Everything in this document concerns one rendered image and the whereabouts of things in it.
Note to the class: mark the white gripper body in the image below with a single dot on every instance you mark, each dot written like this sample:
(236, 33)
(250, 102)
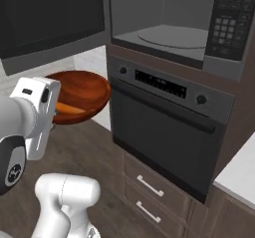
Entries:
(45, 116)

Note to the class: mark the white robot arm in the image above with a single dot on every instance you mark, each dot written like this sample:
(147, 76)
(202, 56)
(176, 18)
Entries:
(13, 122)

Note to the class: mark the orange carrot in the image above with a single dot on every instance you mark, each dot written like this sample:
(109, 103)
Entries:
(69, 109)

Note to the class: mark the brown wooden bowl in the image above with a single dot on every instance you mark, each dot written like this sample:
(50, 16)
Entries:
(84, 89)

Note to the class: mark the dark microwave door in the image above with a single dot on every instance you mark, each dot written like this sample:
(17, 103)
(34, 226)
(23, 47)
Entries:
(50, 16)

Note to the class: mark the dark oven door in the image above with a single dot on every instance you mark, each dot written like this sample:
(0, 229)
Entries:
(159, 149)

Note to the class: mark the grey microwave turntable plate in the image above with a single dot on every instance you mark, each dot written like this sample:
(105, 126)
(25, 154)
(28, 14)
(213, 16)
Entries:
(172, 37)

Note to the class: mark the grey microwave oven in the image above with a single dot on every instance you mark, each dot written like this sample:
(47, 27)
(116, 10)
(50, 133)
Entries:
(172, 19)

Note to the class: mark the microwave start button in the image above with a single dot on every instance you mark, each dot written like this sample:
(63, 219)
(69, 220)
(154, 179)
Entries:
(239, 44)

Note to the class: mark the black oven knob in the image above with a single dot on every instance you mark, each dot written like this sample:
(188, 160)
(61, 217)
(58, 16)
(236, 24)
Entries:
(123, 70)
(201, 99)

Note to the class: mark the dark grey oven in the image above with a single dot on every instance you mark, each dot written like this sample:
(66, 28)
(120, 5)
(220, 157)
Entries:
(166, 122)

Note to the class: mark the brown drawer front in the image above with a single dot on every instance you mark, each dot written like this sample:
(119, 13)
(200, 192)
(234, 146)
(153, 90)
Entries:
(132, 215)
(172, 185)

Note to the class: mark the brown tall cupboard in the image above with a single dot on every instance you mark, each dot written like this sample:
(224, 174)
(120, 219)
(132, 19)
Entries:
(242, 116)

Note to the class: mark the brown base cupboard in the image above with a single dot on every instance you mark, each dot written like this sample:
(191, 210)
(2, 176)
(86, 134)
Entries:
(229, 218)

